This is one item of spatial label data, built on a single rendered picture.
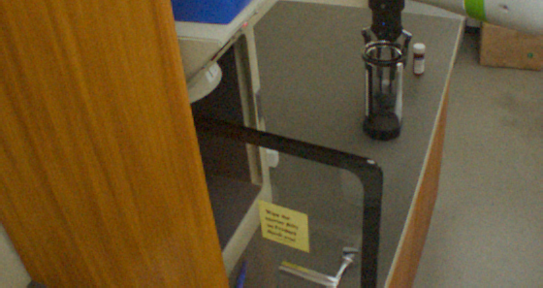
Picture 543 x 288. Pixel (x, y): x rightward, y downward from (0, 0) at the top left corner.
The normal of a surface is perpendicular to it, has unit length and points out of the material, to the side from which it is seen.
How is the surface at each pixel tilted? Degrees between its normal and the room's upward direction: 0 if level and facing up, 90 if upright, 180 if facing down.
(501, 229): 0
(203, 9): 90
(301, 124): 0
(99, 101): 90
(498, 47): 92
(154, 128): 90
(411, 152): 0
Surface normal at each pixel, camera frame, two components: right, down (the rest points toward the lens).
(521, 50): -0.28, 0.60
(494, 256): -0.10, -0.80
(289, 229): -0.49, 0.55
